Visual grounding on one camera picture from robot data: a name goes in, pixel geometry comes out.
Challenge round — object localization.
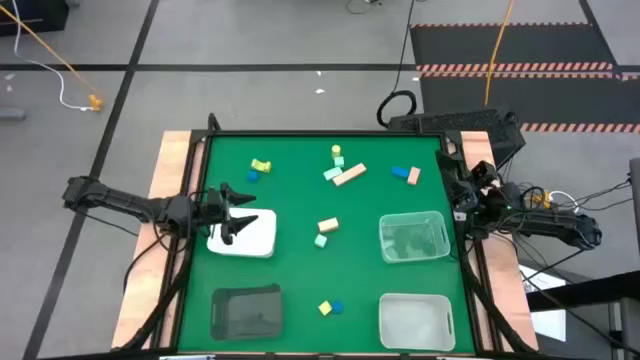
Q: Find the clear plastic bin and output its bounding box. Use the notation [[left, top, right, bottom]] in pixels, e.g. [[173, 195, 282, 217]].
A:
[[378, 210, 452, 264]]

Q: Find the black cabinet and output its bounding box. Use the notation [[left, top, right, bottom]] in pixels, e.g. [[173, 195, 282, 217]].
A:
[[0, 0, 70, 37]]

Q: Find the orange cable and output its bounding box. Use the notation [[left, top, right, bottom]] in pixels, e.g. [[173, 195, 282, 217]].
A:
[[0, 3, 104, 112]]

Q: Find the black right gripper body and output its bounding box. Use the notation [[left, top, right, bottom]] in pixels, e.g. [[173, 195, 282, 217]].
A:
[[447, 167, 479, 221]]

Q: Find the white opaque plastic bin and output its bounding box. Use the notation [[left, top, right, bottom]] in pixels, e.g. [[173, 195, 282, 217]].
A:
[[206, 207, 278, 259]]

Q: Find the black hanging cable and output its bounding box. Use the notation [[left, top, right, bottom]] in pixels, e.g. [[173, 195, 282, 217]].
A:
[[375, 0, 419, 129]]

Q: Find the black computer case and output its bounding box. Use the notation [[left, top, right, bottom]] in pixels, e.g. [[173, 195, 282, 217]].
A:
[[388, 108, 527, 169]]

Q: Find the dark smoky plastic bin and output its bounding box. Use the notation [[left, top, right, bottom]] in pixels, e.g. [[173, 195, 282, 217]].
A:
[[210, 283, 284, 342]]

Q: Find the yellow hanging cable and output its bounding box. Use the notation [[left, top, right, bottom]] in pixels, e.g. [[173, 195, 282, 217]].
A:
[[483, 0, 516, 107]]

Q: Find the grey post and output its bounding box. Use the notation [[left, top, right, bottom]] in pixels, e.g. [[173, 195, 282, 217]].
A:
[[628, 157, 640, 241]]

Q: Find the black desk bar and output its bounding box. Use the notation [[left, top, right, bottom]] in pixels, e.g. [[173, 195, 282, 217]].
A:
[[524, 269, 640, 314]]

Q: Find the frosted white plastic bin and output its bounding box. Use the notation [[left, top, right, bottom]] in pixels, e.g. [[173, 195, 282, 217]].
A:
[[378, 292, 457, 352]]

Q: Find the black hazard-striped floor mat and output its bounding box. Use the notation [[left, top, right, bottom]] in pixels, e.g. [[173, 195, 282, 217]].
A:
[[409, 22, 619, 74], [418, 71, 640, 134]]

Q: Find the white cable loop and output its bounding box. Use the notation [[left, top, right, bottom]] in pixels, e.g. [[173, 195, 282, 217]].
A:
[[548, 189, 581, 214]]

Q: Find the long wooden block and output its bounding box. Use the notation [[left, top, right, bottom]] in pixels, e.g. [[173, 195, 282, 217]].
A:
[[331, 162, 368, 188]]

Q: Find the white board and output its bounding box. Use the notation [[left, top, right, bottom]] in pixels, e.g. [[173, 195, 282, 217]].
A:
[[519, 264, 569, 344]]

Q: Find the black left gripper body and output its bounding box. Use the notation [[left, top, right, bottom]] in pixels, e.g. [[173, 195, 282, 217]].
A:
[[199, 182, 233, 246]]

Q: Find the green table mat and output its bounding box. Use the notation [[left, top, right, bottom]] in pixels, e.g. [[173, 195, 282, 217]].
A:
[[177, 134, 476, 354]]

